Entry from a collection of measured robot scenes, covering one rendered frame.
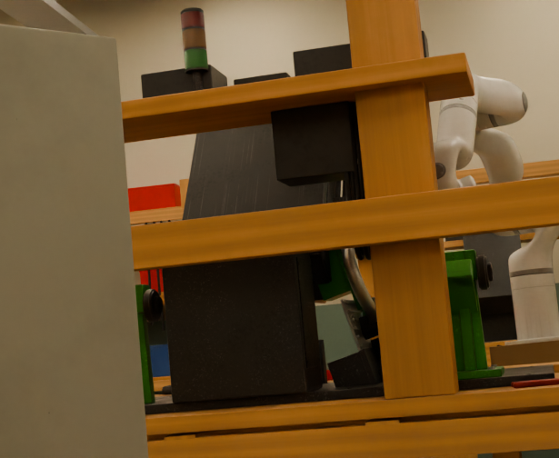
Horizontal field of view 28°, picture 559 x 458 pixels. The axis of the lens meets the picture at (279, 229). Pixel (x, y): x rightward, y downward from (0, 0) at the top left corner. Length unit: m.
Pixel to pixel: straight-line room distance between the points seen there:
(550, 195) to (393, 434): 0.55
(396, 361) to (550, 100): 6.22
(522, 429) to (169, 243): 0.79
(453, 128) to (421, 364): 0.67
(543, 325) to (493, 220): 0.99
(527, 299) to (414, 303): 0.94
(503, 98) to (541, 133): 5.44
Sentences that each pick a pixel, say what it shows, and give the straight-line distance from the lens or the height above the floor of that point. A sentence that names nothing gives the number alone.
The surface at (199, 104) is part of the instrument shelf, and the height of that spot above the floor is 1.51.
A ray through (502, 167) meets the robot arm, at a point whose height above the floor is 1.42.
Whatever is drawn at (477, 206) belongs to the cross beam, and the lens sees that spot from 2.18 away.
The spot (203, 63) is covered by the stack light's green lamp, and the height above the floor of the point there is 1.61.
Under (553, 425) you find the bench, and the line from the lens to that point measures 2.23.
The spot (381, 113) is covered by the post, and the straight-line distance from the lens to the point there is 2.28.
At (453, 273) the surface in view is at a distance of 2.36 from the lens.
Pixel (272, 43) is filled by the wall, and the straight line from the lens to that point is 8.55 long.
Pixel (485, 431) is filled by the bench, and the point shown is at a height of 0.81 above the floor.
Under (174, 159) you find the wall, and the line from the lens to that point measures 8.54.
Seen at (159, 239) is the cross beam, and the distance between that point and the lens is 2.30.
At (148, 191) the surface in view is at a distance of 7.96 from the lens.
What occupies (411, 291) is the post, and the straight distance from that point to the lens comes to 2.23.
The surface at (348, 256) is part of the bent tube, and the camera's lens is 2.54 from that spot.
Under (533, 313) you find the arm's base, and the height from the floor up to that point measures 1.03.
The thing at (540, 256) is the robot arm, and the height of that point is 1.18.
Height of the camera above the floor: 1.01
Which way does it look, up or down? 6 degrees up
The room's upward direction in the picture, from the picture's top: 5 degrees counter-clockwise
